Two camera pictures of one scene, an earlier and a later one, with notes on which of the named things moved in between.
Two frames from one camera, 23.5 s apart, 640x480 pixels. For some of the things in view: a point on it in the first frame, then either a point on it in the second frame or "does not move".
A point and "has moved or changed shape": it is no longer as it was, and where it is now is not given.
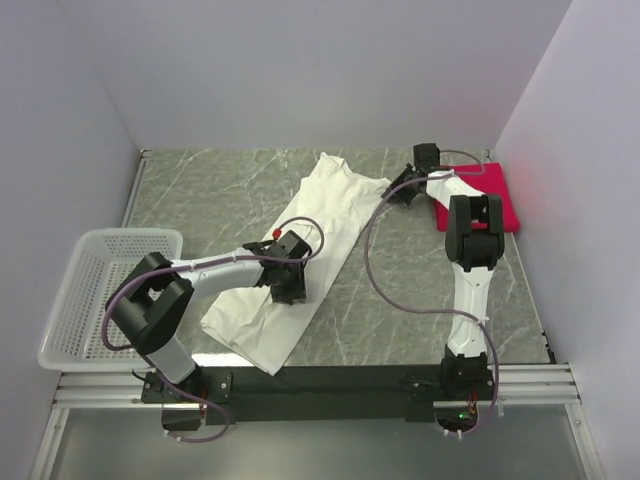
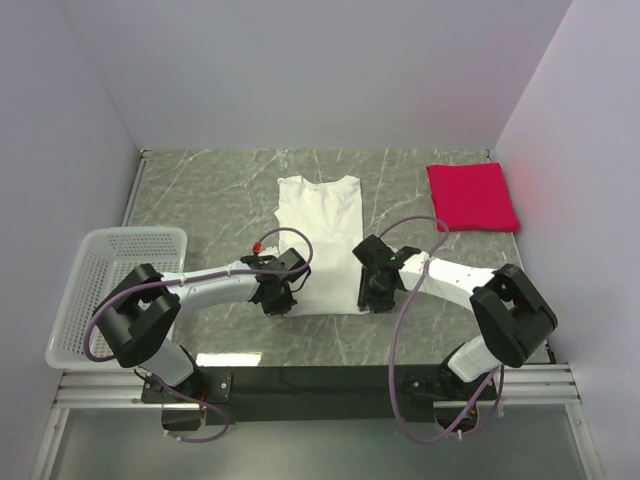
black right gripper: (408, 171) to (365, 297)
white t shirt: (335, 207) has moved or changed shape
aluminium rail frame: (521, 386) does not move
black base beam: (319, 394) does not move
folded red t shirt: (488, 178) does not move
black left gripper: (297, 292) to (281, 307)
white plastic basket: (102, 260) does not move
